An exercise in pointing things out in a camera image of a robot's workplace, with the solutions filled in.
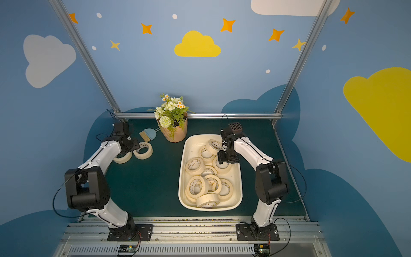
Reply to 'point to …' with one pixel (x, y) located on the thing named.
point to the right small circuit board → (261, 249)
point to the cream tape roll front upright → (208, 201)
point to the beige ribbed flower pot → (175, 134)
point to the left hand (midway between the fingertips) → (132, 143)
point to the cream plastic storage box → (189, 145)
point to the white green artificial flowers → (171, 113)
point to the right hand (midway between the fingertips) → (227, 160)
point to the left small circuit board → (127, 248)
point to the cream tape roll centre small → (208, 170)
